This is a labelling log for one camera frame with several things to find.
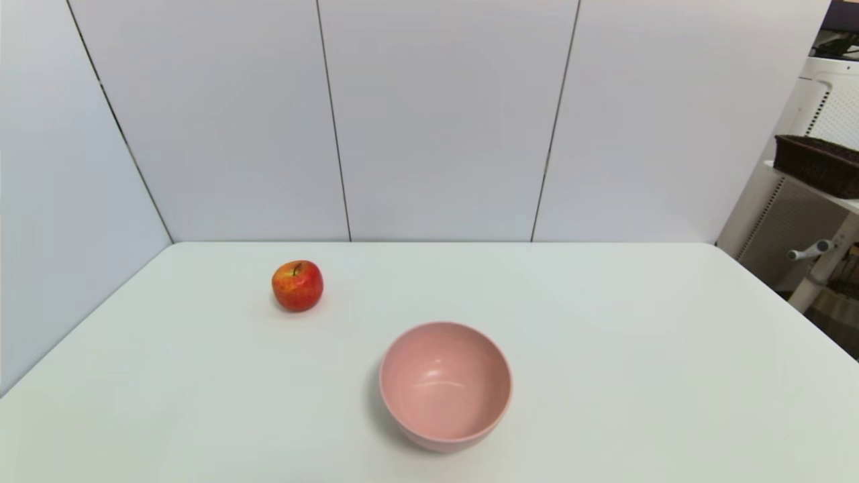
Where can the red yellow apple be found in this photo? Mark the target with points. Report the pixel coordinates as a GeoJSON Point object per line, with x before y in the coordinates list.
{"type": "Point", "coordinates": [297, 288]}

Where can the pink bowl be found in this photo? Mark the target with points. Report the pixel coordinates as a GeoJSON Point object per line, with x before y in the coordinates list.
{"type": "Point", "coordinates": [444, 389]}

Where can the white perforated shelf unit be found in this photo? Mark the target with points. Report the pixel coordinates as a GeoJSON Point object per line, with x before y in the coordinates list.
{"type": "Point", "coordinates": [772, 221]}

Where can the dark brown woven basket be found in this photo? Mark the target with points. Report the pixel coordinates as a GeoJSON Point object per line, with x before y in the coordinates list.
{"type": "Point", "coordinates": [815, 164]}

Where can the black item on shelf unit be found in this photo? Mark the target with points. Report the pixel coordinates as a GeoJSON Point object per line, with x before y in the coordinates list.
{"type": "Point", "coordinates": [837, 45]}

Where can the dark purple panel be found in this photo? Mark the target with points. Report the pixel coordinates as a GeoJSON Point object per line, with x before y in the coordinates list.
{"type": "Point", "coordinates": [844, 13]}

